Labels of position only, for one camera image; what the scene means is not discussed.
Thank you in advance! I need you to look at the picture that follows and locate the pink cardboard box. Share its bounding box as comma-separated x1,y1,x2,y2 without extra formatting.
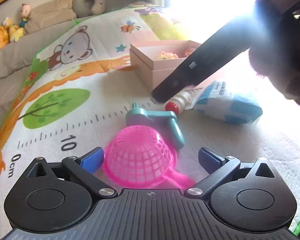
130,40,200,91

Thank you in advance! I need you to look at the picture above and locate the small red white bottle toy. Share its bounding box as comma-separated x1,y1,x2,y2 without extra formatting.
165,90,197,115

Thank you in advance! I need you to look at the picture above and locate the small doll figure on sofa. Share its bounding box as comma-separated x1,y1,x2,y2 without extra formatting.
19,3,31,28

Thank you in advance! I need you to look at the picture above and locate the colourful cartoon play mat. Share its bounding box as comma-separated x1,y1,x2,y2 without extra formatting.
0,9,300,239

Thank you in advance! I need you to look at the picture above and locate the yellow plush toy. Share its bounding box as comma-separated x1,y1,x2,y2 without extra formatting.
3,17,25,42

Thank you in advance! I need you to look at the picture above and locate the grey neck pillow plush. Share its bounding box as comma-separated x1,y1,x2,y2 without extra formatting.
72,0,107,18

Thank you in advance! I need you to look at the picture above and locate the teal plastic toy faucet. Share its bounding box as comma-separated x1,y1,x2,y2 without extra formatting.
125,102,185,150

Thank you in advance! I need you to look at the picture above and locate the blue tissue pack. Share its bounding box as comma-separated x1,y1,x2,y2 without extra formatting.
190,80,263,125

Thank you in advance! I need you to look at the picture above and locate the pink plastic strainer basket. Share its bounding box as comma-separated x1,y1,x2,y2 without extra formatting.
102,125,194,190

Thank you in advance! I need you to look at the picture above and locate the beige pillow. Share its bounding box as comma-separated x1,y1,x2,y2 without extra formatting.
25,0,76,34

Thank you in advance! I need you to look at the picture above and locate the beige sofa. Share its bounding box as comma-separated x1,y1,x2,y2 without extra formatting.
0,7,157,129

